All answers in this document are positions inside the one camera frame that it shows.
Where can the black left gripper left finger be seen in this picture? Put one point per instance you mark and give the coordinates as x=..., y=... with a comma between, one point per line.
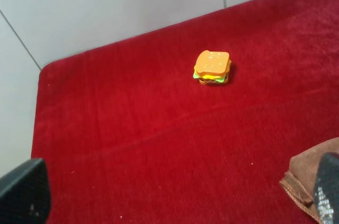
x=25, y=193

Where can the red velvet tablecloth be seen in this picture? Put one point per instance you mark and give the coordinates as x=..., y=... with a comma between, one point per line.
x=129, y=136

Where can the brown cloth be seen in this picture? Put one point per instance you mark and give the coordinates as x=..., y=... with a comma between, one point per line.
x=299, y=180

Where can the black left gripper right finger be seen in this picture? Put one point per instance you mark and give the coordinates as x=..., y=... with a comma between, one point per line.
x=326, y=189

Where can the toy sandwich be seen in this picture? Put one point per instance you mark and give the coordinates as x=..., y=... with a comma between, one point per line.
x=212, y=67

